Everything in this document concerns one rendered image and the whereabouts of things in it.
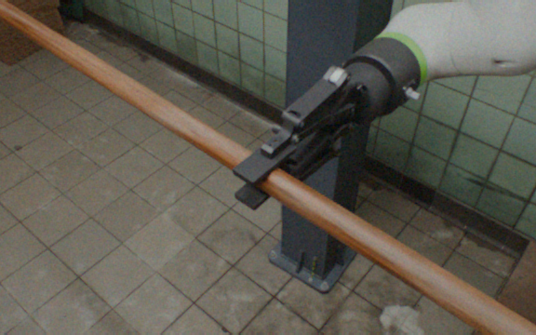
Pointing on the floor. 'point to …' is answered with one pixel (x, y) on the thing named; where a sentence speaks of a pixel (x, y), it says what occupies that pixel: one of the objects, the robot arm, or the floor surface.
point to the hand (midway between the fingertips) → (264, 172)
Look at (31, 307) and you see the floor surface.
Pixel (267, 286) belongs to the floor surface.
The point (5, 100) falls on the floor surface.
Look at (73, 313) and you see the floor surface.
